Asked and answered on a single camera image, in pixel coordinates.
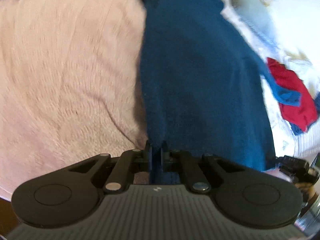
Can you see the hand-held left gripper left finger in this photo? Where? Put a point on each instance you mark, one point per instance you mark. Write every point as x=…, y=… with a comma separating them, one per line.
x=149, y=156

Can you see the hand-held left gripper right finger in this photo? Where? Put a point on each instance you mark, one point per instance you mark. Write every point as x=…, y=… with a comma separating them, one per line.
x=163, y=157

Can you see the blue fleece sweater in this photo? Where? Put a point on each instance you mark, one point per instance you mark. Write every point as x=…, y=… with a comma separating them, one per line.
x=195, y=67

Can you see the red garment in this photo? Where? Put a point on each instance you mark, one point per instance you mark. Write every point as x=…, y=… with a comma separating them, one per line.
x=287, y=77

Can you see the herringbone striped bedspread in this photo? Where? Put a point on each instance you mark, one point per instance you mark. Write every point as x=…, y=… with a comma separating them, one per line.
x=62, y=67

